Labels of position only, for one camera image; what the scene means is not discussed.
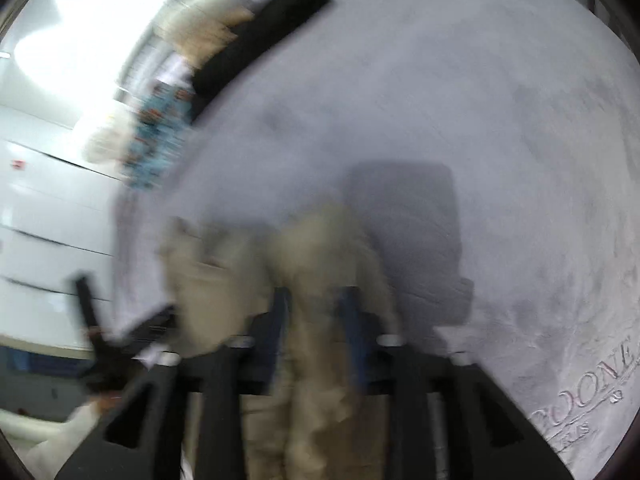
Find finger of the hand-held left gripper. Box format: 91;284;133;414
74;275;110;348

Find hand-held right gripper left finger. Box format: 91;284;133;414
55;287;293;480

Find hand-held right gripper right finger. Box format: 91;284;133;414
335;286;576;480

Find beige pants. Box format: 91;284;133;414
160;202;401;480

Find person's left forearm white sleeve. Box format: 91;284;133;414
0;400;108;480

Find white fluffy cloth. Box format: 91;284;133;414
82;115;137;166

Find blue patterned cloth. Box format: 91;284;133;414
125;67;196;191

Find lavender bed blanket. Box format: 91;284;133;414
112;0;640;480

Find black cloth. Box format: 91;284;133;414
190;0;333;121

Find cream fluffy cloth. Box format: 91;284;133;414
157;0;256;68

